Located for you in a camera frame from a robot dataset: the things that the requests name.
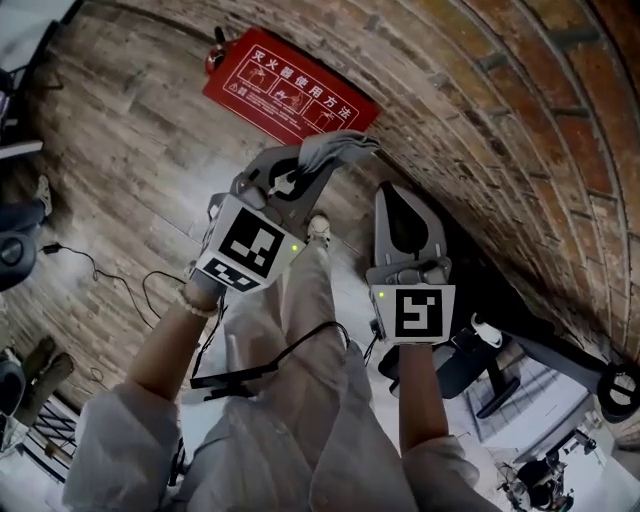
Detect black metal rack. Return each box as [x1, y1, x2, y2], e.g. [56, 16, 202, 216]
[24, 399, 81, 481]

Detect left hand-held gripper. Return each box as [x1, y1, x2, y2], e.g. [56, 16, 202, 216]
[191, 144, 347, 295]

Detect white desk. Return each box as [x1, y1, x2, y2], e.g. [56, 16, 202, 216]
[0, 138, 45, 162]

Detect person's right forearm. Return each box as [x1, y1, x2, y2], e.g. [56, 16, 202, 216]
[397, 342, 451, 459]

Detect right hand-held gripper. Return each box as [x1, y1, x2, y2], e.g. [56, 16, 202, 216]
[364, 179, 457, 347]

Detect black office chair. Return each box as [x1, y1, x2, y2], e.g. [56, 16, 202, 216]
[377, 312, 640, 426]

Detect white cylindrical device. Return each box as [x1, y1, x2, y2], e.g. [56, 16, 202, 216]
[471, 313, 504, 350]

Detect black battery pack cable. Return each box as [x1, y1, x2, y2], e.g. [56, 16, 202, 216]
[272, 321, 352, 374]

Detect black floor cable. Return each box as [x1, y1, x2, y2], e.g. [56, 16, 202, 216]
[42, 242, 166, 329]

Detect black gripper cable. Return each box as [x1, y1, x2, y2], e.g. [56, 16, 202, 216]
[363, 319, 384, 369]
[191, 294, 226, 381]

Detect person's left hand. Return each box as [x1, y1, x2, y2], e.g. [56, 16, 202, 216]
[184, 262, 225, 307]

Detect red fire extinguisher box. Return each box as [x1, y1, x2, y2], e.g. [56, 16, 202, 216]
[201, 27, 384, 147]

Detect white bead bracelet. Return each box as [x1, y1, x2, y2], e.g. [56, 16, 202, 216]
[174, 284, 221, 319]

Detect black battery pack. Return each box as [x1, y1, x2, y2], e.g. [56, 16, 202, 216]
[189, 366, 285, 404]

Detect person's right white shoe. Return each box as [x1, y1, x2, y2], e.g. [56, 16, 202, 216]
[304, 213, 333, 247]

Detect person's left forearm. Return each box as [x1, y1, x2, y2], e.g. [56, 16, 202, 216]
[122, 294, 219, 401]

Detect white gridded storage box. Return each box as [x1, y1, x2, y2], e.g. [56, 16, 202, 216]
[464, 357, 596, 446]

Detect person's white trousers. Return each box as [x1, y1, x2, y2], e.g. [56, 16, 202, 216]
[222, 239, 351, 401]

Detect grey cloth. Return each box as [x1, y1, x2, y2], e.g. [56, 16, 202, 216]
[297, 129, 382, 174]

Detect person's white shirt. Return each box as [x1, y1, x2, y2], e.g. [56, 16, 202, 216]
[62, 339, 481, 512]

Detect black lab equipment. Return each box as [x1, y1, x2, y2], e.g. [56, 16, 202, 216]
[499, 429, 601, 512]

